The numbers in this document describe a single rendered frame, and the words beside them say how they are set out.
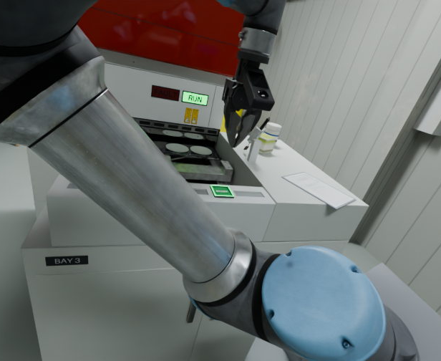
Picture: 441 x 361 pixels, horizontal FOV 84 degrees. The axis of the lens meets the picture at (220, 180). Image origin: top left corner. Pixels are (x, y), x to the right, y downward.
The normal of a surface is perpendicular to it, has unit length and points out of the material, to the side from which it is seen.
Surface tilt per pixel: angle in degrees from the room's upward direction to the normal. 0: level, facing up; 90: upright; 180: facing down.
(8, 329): 0
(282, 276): 42
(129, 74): 90
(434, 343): 47
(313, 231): 90
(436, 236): 90
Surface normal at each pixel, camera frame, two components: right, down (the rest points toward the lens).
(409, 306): -0.54, -0.64
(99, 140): 0.59, 0.15
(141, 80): 0.26, 0.48
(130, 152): 0.73, -0.03
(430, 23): -0.94, -0.06
